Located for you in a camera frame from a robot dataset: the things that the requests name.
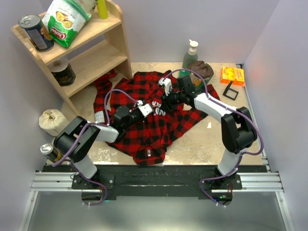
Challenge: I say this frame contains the green chips bag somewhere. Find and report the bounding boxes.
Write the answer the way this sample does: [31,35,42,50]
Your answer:
[42,0,97,48]

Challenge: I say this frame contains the green soap dispenser bottle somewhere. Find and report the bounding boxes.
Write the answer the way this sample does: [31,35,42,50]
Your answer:
[182,39,198,69]

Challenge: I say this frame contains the black paper-topped jar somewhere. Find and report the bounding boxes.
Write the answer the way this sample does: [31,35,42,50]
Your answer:
[48,58,76,86]

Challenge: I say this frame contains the yellow bottle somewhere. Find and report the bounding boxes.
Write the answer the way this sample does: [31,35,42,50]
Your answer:
[97,0,108,19]

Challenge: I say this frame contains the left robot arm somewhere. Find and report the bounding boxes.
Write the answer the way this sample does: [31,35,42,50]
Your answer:
[53,103,154,189]

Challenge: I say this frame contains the blue tin can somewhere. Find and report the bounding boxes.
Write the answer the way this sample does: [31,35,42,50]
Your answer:
[18,14,54,52]

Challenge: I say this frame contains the black square frame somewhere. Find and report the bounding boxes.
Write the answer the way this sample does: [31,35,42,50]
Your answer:
[223,81,239,101]

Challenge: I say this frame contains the aluminium rail frame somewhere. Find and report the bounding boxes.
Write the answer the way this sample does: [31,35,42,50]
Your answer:
[19,164,295,231]

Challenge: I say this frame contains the orange snack box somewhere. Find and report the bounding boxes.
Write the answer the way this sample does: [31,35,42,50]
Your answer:
[220,67,245,87]

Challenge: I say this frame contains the green pouch with brown top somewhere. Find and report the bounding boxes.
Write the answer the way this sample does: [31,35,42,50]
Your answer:
[188,61,214,89]

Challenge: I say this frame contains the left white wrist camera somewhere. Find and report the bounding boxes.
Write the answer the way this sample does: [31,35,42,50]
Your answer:
[138,103,154,117]

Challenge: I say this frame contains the black gold drink can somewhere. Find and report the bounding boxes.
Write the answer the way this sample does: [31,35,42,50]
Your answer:
[40,143,63,163]

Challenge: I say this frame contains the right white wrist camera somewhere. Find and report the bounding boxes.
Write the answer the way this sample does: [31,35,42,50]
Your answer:
[158,78,172,96]

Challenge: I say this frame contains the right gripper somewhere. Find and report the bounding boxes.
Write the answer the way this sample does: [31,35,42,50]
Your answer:
[160,88,185,113]

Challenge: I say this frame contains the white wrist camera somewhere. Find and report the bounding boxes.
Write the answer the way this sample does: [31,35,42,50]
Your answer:
[138,103,154,117]
[158,78,172,96]

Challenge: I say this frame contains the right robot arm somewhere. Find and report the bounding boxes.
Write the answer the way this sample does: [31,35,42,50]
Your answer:
[158,76,257,189]

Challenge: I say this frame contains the white cloth sack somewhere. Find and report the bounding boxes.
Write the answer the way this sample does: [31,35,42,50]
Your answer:
[38,109,69,137]

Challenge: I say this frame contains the red black plaid shirt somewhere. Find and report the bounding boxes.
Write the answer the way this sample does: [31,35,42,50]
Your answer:
[93,70,207,165]

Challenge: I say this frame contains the wooden shelf unit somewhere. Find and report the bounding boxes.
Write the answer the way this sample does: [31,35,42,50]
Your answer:
[11,0,132,115]

